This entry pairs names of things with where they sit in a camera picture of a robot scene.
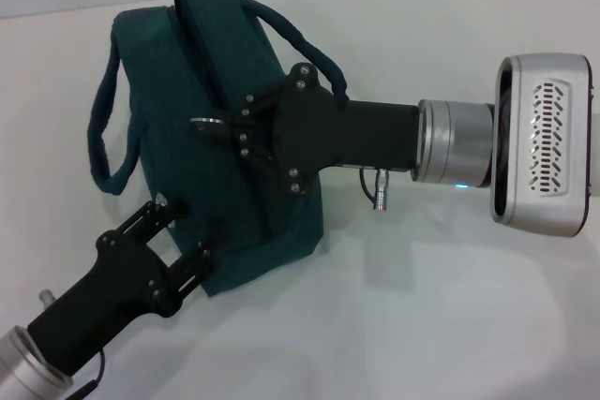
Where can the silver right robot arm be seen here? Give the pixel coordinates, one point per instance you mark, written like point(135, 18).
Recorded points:
point(454, 142)

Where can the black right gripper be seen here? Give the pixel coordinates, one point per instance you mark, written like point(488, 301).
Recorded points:
point(347, 133)

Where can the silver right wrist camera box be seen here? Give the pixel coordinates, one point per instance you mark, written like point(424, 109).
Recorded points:
point(539, 147)

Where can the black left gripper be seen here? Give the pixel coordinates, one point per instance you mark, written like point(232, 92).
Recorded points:
point(108, 292)

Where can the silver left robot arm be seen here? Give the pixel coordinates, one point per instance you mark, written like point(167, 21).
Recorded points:
point(23, 362)

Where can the teal fabric zip bag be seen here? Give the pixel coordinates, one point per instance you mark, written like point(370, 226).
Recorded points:
point(187, 91)

